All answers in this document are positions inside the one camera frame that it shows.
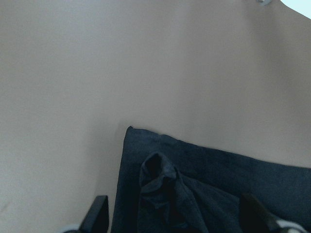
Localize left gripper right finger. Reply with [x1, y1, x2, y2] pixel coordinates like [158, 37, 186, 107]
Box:
[239, 194, 306, 233]

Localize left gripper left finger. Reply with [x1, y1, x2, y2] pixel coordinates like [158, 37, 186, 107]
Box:
[63, 195, 109, 233]

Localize black t-shirt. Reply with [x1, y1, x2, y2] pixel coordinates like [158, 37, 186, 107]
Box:
[111, 127, 311, 233]

